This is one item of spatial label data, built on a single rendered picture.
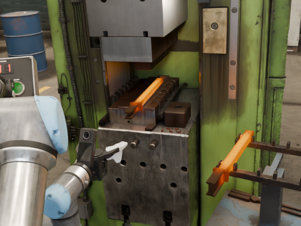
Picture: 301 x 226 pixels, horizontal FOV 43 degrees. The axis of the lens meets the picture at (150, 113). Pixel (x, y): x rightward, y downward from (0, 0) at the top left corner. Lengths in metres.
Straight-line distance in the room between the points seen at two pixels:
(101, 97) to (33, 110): 1.01
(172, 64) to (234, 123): 0.51
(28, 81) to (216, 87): 0.76
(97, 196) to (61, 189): 1.02
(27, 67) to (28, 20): 4.43
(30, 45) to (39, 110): 5.36
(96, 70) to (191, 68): 0.50
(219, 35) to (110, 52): 0.42
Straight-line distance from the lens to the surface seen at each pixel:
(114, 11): 1.45
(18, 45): 6.09
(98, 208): 2.05
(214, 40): 1.49
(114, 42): 1.47
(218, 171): 1.13
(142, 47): 1.44
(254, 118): 1.60
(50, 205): 1.00
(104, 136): 1.56
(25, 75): 1.62
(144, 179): 1.59
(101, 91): 1.72
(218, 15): 1.48
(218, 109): 1.59
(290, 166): 3.15
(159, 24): 1.40
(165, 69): 1.95
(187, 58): 1.91
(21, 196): 0.69
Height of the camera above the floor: 1.54
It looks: 22 degrees down
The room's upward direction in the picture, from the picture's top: 3 degrees counter-clockwise
